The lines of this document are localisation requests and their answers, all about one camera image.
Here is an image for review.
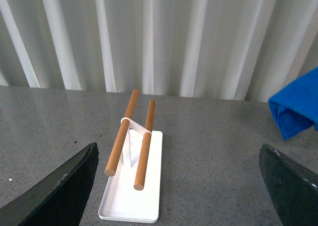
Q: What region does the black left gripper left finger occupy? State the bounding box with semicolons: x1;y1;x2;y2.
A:
0;143;99;226

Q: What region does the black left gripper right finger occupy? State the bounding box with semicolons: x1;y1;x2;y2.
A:
259;144;318;226

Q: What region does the blue microfiber cloth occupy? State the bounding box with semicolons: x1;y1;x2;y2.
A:
268;68;318;140

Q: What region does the white rack with wooden bars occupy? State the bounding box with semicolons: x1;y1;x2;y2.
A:
98;89;163;224

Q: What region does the white pleated curtain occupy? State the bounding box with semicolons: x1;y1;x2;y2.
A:
0;0;318;102

